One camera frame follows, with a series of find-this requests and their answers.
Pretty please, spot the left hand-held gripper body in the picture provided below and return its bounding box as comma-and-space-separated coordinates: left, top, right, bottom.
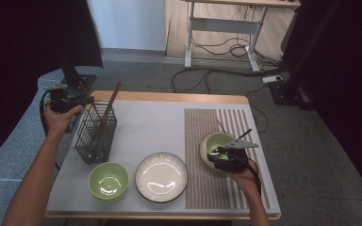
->
45, 83, 87, 114

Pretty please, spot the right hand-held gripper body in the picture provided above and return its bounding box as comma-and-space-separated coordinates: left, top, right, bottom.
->
222, 138, 259, 173

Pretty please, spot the black wire basket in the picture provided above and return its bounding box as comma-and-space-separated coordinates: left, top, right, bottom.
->
74, 100, 118, 165

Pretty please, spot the person's left hand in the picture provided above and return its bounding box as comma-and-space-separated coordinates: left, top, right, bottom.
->
42, 105, 85, 139

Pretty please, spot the person's right hand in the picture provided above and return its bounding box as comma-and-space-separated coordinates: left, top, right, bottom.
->
228, 165, 261, 202

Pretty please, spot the bundle of wooden chopsticks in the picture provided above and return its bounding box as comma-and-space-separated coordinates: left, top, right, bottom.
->
94, 80, 123, 143

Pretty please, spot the brown striped placemat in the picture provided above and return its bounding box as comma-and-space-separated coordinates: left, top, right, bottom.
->
184, 107, 272, 210

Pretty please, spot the black curtain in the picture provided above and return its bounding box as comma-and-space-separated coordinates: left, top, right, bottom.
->
0, 0, 104, 172

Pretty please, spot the white power strip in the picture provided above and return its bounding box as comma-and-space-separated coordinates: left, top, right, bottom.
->
261, 74, 285, 85

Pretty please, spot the tall black metal stand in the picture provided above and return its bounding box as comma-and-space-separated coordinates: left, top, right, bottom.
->
267, 0, 343, 111

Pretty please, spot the left hand-held gripper cable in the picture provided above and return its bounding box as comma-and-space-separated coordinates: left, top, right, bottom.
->
38, 89, 61, 139

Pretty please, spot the black stand with base plate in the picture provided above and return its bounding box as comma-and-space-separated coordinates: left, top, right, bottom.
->
47, 55, 98, 99

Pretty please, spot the thin black floor cable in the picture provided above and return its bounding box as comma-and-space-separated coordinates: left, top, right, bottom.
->
246, 86, 269, 134

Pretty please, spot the long black floor cable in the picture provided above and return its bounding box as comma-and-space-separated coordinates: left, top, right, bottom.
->
171, 67, 286, 95

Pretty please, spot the black cable tangle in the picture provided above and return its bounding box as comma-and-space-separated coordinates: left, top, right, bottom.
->
190, 31, 286, 69

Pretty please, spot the white metal desk frame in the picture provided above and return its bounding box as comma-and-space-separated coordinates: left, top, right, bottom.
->
182, 0, 302, 73

